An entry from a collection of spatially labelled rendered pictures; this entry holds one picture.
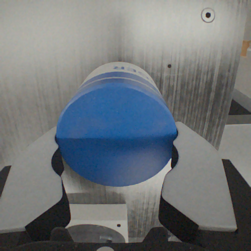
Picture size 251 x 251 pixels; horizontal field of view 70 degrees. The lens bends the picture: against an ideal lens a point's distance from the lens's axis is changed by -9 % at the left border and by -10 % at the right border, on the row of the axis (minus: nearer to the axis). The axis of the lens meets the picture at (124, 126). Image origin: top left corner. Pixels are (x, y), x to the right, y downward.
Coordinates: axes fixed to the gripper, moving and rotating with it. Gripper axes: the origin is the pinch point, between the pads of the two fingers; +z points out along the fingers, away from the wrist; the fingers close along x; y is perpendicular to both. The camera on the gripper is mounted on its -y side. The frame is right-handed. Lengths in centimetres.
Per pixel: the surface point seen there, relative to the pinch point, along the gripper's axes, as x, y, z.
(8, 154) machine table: -22.7, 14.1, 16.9
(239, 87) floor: 71, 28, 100
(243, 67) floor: 72, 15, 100
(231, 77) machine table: 16.9, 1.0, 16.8
